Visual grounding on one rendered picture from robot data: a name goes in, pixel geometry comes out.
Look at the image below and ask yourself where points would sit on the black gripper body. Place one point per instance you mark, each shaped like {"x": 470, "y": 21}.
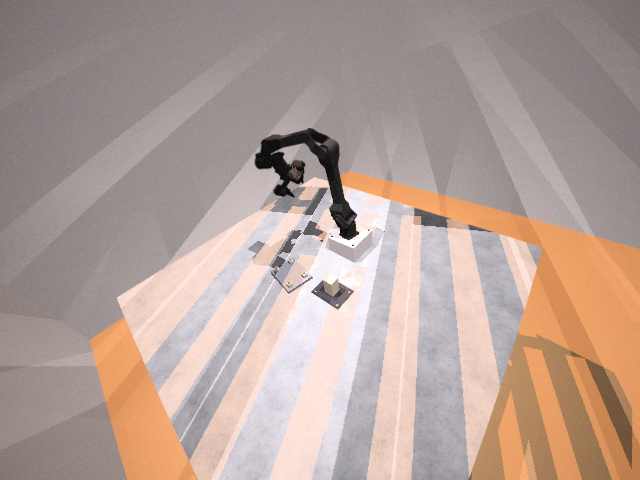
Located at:
{"x": 281, "y": 190}

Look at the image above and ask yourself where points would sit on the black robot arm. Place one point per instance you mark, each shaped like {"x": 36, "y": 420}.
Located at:
{"x": 328, "y": 154}

